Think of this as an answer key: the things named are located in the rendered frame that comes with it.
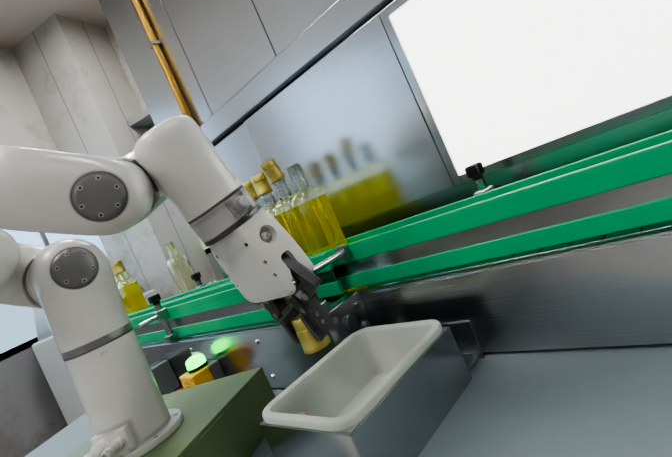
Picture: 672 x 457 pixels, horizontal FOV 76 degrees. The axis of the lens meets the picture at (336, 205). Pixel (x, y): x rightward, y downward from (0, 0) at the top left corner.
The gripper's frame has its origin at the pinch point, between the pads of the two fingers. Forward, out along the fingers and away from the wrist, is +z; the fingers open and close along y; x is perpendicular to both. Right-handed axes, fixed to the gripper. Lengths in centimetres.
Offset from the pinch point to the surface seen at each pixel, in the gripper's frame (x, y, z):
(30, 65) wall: -176, 391, -201
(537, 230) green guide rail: -21.2, -21.7, 7.4
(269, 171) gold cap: -29.7, 24.2, -15.5
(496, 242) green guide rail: -21.1, -16.0, 7.6
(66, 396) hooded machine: -17, 335, 46
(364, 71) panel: -46, 3, -21
